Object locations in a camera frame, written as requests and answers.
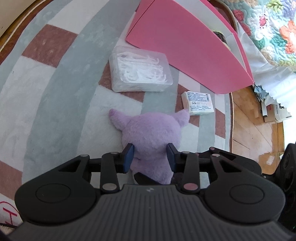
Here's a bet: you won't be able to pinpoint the white bed skirt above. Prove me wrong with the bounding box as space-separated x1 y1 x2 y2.
236 22 295 113

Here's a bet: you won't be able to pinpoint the small white tissue pack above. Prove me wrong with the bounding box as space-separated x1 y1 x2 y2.
181 91 214 116

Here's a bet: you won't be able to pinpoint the green yarn ball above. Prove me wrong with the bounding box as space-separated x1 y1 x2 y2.
213 31 229 47

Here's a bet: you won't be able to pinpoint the papers under bed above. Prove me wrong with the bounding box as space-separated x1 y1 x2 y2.
252 84 292 123

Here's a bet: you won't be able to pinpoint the white paper red letter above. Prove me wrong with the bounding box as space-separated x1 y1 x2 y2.
0 194 23 226

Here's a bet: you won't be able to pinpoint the pink cardboard box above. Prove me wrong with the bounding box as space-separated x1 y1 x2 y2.
125 1 253 94

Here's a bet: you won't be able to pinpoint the purple plush toy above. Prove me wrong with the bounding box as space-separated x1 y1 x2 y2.
109 109 190 185

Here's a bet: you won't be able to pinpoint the checkered grey rug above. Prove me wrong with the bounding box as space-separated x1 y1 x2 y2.
0 0 235 223

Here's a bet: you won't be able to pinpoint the floral quilt bedspread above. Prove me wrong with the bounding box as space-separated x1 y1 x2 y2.
224 0 295 72

